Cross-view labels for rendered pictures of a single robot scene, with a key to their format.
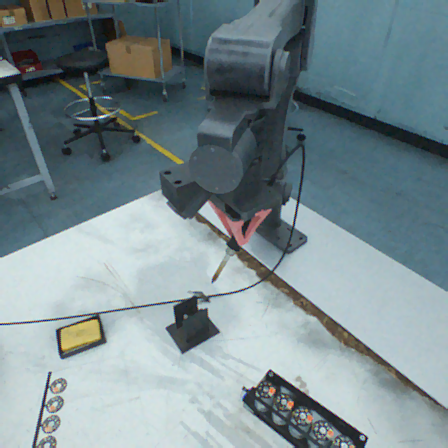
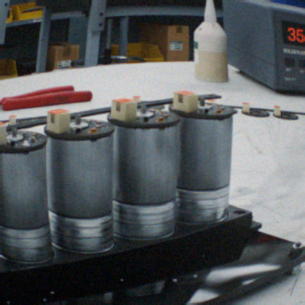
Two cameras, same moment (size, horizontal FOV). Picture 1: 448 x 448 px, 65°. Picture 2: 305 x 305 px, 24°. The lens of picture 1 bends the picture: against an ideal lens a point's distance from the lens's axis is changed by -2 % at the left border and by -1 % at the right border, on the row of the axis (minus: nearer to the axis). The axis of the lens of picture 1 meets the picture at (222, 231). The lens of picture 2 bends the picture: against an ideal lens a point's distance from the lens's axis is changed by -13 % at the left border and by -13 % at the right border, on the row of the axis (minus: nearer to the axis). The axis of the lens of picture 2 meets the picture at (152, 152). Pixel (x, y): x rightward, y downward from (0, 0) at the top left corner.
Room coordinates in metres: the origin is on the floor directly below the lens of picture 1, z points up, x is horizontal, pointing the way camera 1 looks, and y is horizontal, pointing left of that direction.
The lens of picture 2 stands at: (0.26, -0.35, 0.87)
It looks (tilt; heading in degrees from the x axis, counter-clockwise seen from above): 15 degrees down; 101
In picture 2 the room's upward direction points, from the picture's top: 2 degrees clockwise
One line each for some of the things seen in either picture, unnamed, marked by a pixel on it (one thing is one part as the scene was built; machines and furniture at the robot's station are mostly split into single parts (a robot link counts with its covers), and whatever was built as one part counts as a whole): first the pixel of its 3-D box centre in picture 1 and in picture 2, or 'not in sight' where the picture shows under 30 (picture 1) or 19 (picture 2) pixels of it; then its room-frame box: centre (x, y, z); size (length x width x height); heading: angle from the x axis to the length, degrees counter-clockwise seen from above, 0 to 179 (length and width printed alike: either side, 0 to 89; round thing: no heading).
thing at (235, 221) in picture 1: (238, 215); not in sight; (0.41, -0.02, 0.96); 0.07 x 0.07 x 0.09; 34
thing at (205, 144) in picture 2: (264, 397); (199, 172); (0.22, -0.06, 0.79); 0.02 x 0.02 x 0.05
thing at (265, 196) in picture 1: (240, 174); not in sight; (0.41, -0.02, 1.03); 0.10 x 0.07 x 0.07; 34
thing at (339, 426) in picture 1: (303, 422); (112, 291); (0.20, -0.11, 0.76); 0.16 x 0.07 x 0.01; 51
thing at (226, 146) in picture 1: (235, 117); not in sight; (0.37, -0.01, 1.13); 0.12 x 0.09 x 0.12; 162
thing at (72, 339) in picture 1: (80, 335); not in sight; (0.34, 0.24, 0.76); 0.07 x 0.05 x 0.02; 116
